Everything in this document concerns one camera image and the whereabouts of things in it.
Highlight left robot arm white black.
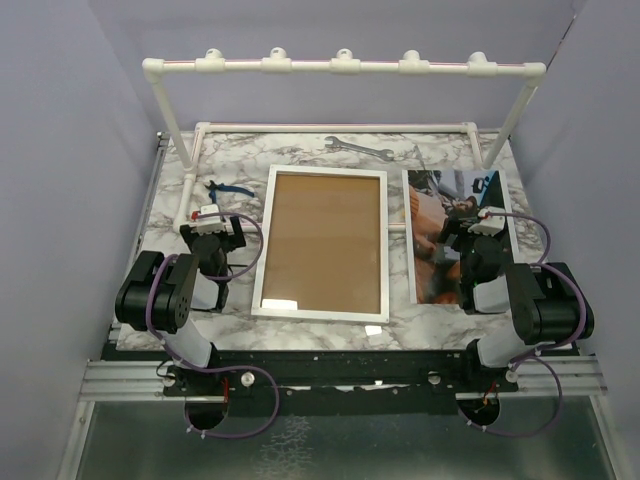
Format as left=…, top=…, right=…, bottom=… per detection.
left=115, top=216, right=246, bottom=395

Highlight white picture frame with photo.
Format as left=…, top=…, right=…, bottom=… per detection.
left=249, top=163, right=391, bottom=325

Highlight aluminium extrusion rail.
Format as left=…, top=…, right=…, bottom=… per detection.
left=79, top=357, right=174, bottom=401

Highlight white PVC pipe rack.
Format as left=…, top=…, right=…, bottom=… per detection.
left=142, top=47, right=547, bottom=231

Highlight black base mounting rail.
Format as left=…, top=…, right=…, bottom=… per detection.
left=163, top=350, right=518, bottom=417

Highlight brown frame backing board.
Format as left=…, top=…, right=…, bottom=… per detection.
left=260, top=172, right=384, bottom=315

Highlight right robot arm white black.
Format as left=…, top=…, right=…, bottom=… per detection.
left=439, top=224, right=595, bottom=391

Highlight blue handled pliers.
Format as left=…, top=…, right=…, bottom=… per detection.
left=205, top=180, right=255, bottom=204

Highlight silver open-end wrench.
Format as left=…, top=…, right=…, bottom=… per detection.
left=325, top=136, right=395, bottom=162

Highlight printed photo with mat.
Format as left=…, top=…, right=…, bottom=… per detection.
left=403, top=169, right=518, bottom=311

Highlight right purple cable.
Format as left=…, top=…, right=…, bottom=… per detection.
left=464, top=212, right=586, bottom=439

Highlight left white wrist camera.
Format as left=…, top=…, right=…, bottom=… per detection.
left=191, top=204, right=225, bottom=235

